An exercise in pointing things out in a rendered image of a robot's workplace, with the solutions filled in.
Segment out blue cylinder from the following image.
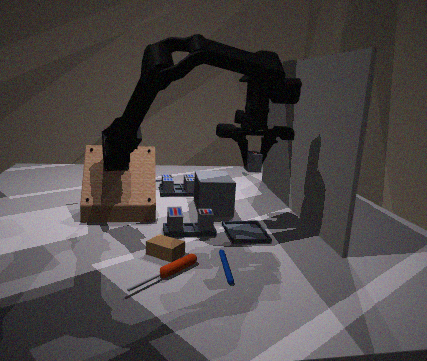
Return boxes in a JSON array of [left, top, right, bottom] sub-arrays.
[[219, 249, 234, 285]]

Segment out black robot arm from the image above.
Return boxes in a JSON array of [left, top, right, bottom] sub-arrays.
[[102, 34, 302, 171]]

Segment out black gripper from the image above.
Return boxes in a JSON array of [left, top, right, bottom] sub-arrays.
[[216, 102, 295, 166]]

